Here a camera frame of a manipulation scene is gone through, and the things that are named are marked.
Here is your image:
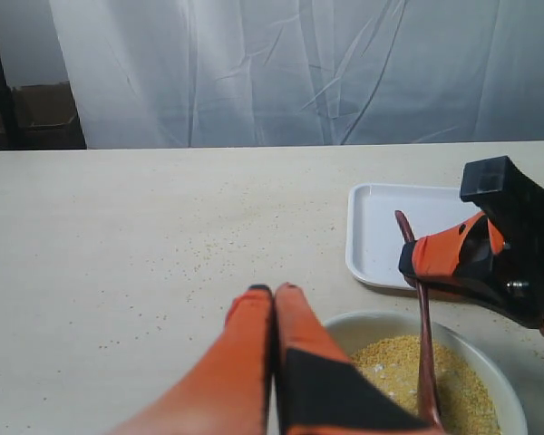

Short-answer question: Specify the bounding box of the dark brown wooden spoon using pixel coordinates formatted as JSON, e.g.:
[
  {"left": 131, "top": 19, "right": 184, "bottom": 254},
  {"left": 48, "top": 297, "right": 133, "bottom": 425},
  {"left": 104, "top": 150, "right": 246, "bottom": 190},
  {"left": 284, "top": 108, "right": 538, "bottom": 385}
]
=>
[{"left": 393, "top": 209, "right": 446, "bottom": 431}]

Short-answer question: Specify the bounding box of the white rectangular plastic tray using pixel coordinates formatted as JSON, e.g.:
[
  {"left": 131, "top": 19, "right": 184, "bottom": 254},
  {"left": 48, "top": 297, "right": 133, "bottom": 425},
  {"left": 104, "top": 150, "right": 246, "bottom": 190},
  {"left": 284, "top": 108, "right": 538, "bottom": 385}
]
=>
[{"left": 345, "top": 183, "right": 479, "bottom": 295}]

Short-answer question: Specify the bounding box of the white fabric backdrop curtain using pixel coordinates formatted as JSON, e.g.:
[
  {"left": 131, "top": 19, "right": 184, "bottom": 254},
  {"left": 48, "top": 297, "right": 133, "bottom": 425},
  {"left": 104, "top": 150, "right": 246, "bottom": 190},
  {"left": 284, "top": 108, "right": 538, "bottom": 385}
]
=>
[{"left": 51, "top": 0, "right": 544, "bottom": 149}]

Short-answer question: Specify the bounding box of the white ceramic bowl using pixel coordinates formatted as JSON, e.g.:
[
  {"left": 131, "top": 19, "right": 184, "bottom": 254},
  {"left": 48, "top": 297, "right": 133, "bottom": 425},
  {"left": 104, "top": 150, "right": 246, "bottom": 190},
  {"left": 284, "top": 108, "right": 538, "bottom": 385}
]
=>
[{"left": 325, "top": 311, "right": 528, "bottom": 434}]

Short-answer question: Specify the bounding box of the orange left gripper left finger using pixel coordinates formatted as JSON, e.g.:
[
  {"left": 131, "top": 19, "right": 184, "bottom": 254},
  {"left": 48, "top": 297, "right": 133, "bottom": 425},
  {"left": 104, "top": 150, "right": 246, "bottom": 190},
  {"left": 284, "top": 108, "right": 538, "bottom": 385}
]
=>
[{"left": 112, "top": 285, "right": 273, "bottom": 434}]

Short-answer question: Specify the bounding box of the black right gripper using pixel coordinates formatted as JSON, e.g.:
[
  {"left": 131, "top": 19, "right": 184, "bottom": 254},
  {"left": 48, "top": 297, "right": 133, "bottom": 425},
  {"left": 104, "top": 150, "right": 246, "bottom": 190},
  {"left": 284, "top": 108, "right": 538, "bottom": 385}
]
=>
[{"left": 398, "top": 156, "right": 544, "bottom": 336}]

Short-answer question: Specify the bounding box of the tan granular powder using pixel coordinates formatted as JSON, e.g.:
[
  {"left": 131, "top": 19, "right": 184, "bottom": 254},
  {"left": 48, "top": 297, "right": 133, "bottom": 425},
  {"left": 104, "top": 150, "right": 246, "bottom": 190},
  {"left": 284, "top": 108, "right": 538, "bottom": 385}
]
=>
[{"left": 351, "top": 335, "right": 501, "bottom": 435}]

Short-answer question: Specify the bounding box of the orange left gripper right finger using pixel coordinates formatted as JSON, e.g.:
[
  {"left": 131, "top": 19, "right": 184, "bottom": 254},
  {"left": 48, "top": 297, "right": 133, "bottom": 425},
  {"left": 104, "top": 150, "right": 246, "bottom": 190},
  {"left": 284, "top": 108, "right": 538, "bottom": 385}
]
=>
[{"left": 275, "top": 284, "right": 443, "bottom": 434}]

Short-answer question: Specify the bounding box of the brown cardboard box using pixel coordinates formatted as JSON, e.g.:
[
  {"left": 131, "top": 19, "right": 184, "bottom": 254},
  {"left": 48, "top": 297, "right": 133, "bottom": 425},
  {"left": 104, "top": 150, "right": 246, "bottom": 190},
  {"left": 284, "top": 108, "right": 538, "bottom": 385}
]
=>
[{"left": 0, "top": 82, "right": 87, "bottom": 150}]

